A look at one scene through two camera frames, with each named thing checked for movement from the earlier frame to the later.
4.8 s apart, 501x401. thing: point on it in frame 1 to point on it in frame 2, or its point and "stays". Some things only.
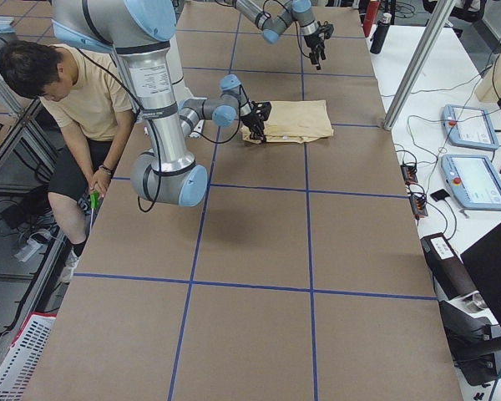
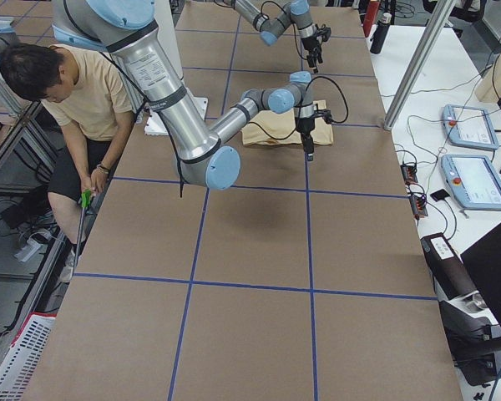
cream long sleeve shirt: x=295 y=121 stays
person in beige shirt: x=90 y=102 stays
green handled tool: x=94 y=201 to x=85 y=202
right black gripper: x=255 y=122 to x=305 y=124
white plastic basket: x=17 y=371 stays
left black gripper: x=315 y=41 stays
